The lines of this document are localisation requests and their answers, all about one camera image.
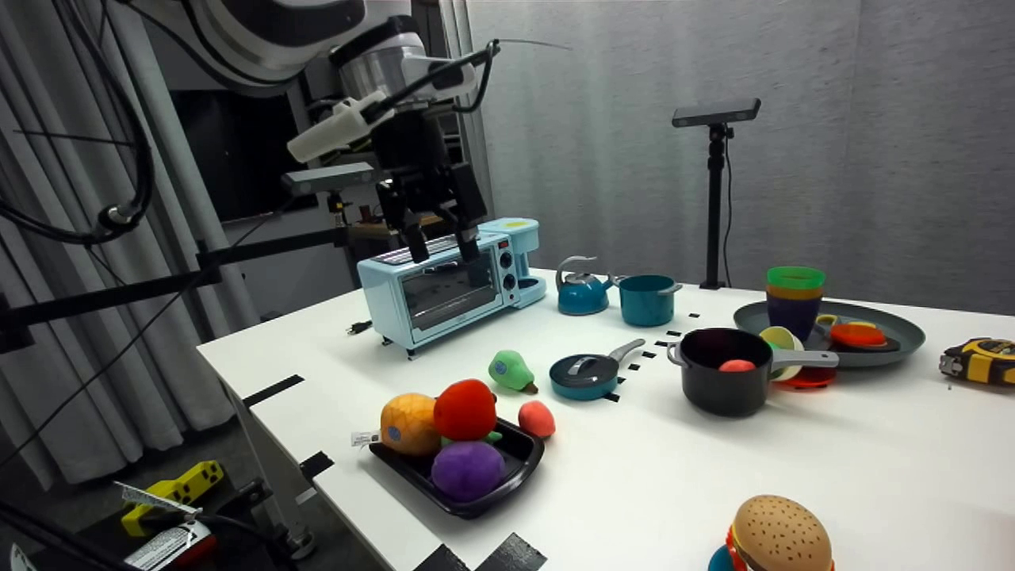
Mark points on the yellow-green toy avocado half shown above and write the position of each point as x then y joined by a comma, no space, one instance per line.
781,340

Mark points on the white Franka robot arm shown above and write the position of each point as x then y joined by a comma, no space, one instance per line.
273,33

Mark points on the black metal rail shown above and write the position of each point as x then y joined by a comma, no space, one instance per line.
129,290

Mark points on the teal frying pan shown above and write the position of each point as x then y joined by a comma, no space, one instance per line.
576,395

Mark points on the green plush pear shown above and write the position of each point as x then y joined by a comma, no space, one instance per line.
509,371

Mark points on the orange toy food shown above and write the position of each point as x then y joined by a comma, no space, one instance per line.
856,337

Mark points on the purple stacking cup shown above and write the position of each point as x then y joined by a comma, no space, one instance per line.
795,319

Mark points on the teal toy kettle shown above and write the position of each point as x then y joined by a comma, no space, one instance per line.
581,294

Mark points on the grey round plate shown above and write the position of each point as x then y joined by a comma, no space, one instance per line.
902,335

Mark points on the orange stacking cup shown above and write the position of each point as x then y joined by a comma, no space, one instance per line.
795,296

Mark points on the black tripod stand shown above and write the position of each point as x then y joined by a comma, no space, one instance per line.
717,192

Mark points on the light blue toy toaster oven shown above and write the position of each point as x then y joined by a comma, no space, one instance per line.
431,306

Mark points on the teal toy pot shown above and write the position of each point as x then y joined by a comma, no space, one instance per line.
647,306

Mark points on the toy burger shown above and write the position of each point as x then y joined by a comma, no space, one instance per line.
781,535

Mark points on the small red toy tomato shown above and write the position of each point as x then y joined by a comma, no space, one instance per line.
536,419

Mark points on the small black pot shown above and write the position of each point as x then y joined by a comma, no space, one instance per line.
717,398

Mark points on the green stacking cup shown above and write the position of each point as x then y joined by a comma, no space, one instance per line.
795,276

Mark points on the red toy inside pot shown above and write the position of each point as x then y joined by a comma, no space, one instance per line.
736,366

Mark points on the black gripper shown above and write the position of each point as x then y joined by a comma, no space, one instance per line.
415,161

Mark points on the red flat toy piece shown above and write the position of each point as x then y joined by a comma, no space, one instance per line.
809,382

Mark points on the red plush apple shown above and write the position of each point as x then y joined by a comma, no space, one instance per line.
464,411

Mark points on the purple plush fruit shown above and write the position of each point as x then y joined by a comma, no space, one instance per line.
467,470

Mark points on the small blue plate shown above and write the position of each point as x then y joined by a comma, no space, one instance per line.
717,559

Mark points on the black plastic tray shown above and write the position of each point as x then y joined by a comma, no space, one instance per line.
522,448

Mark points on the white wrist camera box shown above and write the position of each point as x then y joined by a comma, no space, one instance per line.
335,128

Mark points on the yellow hand tool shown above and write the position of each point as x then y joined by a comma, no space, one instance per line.
174,493

